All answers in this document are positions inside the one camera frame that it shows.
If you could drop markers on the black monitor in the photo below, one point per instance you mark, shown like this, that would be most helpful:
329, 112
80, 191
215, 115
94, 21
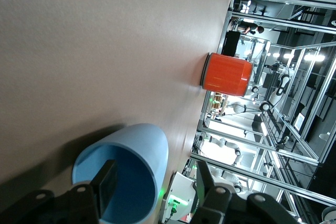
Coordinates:
231, 43

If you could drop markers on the aluminium cage frame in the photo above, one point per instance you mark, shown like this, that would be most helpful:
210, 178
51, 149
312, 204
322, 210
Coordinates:
299, 153

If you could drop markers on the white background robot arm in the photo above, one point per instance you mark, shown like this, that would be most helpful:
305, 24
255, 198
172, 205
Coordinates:
284, 79
228, 145

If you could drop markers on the orange can grey lid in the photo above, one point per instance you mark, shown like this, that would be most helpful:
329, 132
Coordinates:
225, 74

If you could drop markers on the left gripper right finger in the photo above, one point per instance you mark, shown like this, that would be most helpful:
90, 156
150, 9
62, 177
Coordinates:
203, 182

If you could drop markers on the light blue plastic cup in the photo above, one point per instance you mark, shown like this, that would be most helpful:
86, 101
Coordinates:
147, 142

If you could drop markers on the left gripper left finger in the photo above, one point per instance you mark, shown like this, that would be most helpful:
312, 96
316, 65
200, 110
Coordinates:
107, 182

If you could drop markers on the person in dark shirt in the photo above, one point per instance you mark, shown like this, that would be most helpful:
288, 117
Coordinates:
250, 27

